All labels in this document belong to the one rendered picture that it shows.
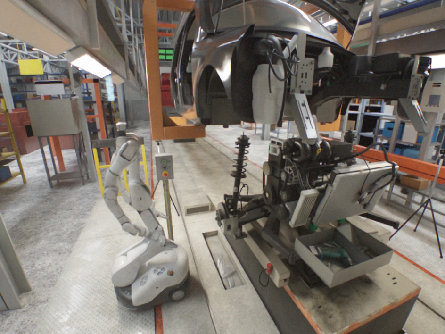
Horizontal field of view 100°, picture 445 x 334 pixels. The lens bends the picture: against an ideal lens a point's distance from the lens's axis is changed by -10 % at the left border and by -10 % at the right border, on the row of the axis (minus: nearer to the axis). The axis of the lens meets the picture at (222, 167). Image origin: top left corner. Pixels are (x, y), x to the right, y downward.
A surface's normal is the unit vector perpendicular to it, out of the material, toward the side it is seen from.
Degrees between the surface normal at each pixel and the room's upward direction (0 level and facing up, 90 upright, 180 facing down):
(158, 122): 90
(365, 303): 0
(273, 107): 89
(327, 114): 90
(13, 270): 90
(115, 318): 0
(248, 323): 0
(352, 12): 114
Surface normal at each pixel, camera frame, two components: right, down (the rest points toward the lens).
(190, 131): 0.32, 0.29
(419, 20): -0.95, 0.10
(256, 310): 0.00, -0.95
